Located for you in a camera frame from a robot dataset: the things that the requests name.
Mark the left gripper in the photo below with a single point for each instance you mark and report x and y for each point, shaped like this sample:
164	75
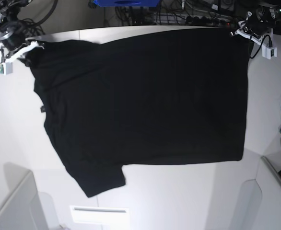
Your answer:
257	28

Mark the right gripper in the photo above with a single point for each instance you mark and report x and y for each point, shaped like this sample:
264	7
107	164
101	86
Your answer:
12	40

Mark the black T-shirt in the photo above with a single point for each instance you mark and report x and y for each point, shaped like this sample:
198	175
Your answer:
169	98

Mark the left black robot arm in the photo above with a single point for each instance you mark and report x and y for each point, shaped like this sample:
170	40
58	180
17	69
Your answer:
267	11

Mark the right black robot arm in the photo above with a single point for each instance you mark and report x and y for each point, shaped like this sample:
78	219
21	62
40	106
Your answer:
12	29

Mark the power strip with red light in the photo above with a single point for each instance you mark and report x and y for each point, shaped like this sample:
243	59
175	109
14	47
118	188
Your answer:
207	21

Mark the blue plastic bin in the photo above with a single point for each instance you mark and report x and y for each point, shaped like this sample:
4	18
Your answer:
124	3

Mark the white left corner box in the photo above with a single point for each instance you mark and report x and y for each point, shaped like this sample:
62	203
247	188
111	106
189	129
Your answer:
22	209

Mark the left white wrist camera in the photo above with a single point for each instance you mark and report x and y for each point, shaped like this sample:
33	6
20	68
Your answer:
269	52

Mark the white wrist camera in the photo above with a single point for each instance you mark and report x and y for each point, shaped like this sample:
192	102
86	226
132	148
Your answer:
269	52
6	68

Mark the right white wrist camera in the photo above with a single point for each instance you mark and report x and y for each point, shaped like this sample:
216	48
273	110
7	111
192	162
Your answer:
6	68

